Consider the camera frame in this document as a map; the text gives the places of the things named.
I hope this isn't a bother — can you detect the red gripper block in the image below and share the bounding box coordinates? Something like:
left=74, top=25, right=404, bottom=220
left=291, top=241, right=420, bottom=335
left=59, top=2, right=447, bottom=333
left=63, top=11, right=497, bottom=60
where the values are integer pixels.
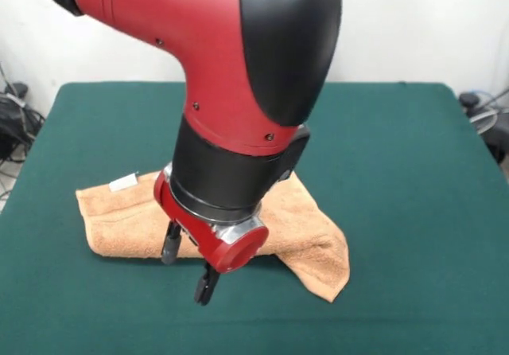
left=153, top=170, right=270, bottom=306

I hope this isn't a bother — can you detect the tan terry towel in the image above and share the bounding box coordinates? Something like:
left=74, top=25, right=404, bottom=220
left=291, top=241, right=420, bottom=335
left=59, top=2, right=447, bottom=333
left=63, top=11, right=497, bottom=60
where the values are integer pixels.
left=75, top=170, right=351, bottom=303

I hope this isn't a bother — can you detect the dark green table cloth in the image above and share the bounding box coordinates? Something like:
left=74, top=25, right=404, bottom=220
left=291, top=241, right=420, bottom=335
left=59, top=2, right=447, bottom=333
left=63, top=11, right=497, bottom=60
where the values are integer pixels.
left=0, top=80, right=509, bottom=355

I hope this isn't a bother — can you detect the black round floor foot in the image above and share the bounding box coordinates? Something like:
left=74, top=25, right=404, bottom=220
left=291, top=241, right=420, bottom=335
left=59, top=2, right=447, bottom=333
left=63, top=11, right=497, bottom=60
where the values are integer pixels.
left=459, top=91, right=483, bottom=108

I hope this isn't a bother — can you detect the black cable bundle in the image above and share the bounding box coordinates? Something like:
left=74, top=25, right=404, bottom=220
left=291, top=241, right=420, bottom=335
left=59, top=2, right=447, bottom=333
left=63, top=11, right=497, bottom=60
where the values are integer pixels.
left=0, top=82, right=47, bottom=165

